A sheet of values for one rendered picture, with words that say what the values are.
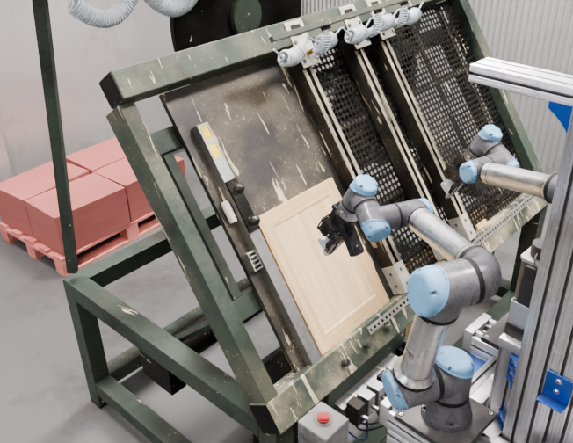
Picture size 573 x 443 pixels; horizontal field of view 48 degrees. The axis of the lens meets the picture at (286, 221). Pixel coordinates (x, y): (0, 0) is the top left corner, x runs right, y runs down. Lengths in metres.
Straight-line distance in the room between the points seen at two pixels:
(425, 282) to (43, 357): 2.89
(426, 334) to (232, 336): 0.77
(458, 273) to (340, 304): 1.05
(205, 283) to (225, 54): 0.83
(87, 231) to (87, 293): 1.60
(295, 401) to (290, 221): 0.65
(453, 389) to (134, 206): 3.34
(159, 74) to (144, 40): 3.56
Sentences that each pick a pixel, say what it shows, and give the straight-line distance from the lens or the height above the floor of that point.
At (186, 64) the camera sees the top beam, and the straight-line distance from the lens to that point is 2.31.
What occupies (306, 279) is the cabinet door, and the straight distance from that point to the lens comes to 2.46.
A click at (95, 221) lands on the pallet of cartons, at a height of 0.29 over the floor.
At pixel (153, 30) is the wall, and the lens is 5.84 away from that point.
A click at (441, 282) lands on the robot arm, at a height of 1.66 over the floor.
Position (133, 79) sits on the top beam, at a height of 1.89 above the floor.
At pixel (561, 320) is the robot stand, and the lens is 1.86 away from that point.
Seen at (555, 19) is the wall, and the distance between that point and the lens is 5.36.
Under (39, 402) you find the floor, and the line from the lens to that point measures 3.80.
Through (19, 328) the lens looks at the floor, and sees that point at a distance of 4.34.
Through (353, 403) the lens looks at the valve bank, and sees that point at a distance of 2.48.
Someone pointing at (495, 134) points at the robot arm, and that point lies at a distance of 2.43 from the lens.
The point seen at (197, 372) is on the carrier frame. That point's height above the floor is 0.79.
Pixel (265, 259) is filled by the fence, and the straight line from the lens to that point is 2.33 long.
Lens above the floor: 2.55
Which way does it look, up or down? 31 degrees down
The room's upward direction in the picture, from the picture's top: 1 degrees counter-clockwise
